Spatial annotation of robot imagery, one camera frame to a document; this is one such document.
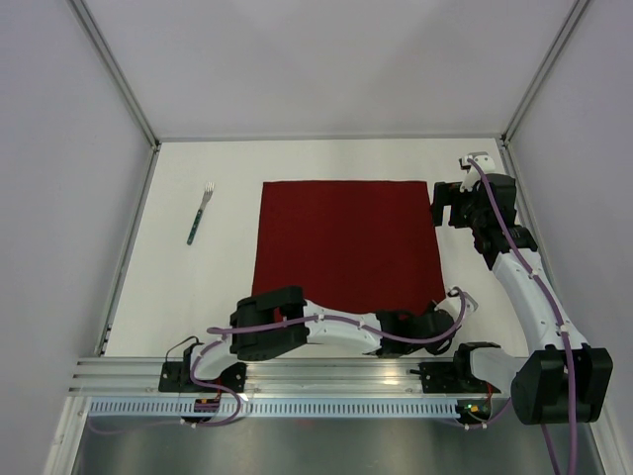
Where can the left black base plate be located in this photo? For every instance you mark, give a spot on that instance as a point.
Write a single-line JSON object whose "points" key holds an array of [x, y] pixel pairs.
{"points": [[175, 377]]}

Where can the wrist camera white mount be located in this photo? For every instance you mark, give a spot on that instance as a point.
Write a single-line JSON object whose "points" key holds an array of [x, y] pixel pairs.
{"points": [[458, 300], [475, 164]]}

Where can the dark red cloth napkin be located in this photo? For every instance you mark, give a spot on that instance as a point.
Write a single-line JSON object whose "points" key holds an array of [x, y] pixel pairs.
{"points": [[353, 246]]}

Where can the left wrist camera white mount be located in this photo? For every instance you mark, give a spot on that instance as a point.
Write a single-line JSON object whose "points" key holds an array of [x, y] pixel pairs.
{"points": [[458, 300]]}

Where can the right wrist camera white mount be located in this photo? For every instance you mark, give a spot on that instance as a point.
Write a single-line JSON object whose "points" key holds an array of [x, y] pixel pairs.
{"points": [[475, 164]]}

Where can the aluminium frame post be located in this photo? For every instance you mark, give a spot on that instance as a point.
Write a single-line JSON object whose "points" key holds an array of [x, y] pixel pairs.
{"points": [[99, 43], [554, 52]]}

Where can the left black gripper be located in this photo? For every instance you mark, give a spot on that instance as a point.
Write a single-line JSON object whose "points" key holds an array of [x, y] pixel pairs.
{"points": [[434, 347]]}

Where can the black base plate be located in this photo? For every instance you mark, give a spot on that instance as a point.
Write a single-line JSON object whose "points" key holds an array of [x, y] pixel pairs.
{"points": [[175, 377], [439, 378]]}

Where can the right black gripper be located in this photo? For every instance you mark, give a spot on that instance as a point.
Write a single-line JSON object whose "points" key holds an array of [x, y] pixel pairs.
{"points": [[449, 194]]}

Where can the white slotted cable duct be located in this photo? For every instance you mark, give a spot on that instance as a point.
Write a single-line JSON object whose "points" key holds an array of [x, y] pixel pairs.
{"points": [[441, 408]]}

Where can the right aluminium frame post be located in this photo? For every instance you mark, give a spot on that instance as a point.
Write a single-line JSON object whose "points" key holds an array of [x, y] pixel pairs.
{"points": [[554, 52]]}

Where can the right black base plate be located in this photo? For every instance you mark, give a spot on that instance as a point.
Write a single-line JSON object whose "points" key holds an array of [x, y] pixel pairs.
{"points": [[439, 378]]}

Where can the aluminium mounting rail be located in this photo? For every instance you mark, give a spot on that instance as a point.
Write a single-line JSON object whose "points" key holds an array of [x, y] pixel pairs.
{"points": [[302, 377]]}

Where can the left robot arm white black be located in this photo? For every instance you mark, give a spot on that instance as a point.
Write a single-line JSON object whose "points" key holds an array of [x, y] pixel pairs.
{"points": [[270, 325]]}

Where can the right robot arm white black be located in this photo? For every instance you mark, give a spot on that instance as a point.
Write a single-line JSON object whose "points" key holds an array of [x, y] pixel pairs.
{"points": [[563, 378]]}

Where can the left aluminium frame post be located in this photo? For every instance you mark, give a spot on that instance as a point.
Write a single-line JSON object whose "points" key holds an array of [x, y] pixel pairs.
{"points": [[99, 43]]}

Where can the fork with green handle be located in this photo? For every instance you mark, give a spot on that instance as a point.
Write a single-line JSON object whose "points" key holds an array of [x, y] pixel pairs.
{"points": [[206, 198]]}

